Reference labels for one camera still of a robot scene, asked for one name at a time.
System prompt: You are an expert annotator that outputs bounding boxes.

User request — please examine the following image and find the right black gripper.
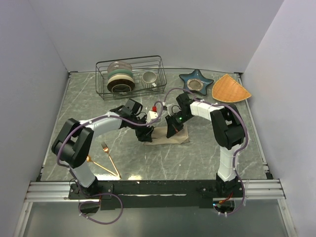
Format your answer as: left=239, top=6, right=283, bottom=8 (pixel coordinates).
left=165, top=111, right=193, bottom=138

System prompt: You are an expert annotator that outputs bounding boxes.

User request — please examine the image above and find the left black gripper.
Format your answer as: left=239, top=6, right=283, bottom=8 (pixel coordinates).
left=129, top=115, right=154, bottom=142

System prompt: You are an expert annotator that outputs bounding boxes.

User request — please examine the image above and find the beige cloth napkin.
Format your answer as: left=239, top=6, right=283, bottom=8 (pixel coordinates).
left=143, top=125, right=190, bottom=145

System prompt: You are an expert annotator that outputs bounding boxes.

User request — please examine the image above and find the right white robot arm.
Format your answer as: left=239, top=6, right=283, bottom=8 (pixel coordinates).
left=165, top=93, right=249, bottom=197

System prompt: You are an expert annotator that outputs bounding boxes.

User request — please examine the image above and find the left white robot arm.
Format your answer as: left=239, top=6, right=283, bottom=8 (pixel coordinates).
left=51, top=99, right=154, bottom=198

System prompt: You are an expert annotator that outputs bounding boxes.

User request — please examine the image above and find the copper fork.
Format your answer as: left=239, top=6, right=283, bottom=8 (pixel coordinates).
left=101, top=142, right=121, bottom=179

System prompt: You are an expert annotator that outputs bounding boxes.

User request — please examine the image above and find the blue star-shaped dish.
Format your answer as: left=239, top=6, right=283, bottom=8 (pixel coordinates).
left=179, top=69, right=214, bottom=96

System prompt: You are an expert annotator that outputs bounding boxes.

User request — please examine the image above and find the dark brown bowl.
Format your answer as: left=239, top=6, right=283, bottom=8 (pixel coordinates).
left=107, top=79, right=135, bottom=93

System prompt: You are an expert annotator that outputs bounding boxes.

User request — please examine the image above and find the striped ceramic mug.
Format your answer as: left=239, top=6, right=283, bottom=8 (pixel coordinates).
left=141, top=71, right=157, bottom=89

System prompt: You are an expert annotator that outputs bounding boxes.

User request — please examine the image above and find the gold spoon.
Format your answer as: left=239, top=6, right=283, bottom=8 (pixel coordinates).
left=86, top=156, right=118, bottom=176

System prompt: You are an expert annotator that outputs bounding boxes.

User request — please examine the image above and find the cream ceramic plate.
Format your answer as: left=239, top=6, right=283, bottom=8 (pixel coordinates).
left=108, top=74, right=134, bottom=86

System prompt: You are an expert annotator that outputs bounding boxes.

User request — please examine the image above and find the orange woven fan mat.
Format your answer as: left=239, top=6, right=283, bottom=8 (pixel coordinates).
left=212, top=74, right=252, bottom=103

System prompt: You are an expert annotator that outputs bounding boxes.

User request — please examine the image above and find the green ceramic plate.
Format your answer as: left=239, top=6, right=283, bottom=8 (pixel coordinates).
left=108, top=69, right=133, bottom=79

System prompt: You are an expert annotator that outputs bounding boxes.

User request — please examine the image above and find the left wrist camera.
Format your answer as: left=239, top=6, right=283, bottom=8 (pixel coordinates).
left=146, top=106, right=159, bottom=123

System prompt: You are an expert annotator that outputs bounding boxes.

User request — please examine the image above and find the black wire dish rack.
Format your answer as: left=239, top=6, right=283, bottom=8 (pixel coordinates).
left=95, top=55, right=167, bottom=101

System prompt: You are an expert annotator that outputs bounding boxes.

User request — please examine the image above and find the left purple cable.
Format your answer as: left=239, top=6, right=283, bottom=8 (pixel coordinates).
left=56, top=100, right=165, bottom=226

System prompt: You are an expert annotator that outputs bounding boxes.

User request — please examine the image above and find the aluminium frame rail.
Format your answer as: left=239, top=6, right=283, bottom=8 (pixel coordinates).
left=14, top=179, right=295, bottom=237

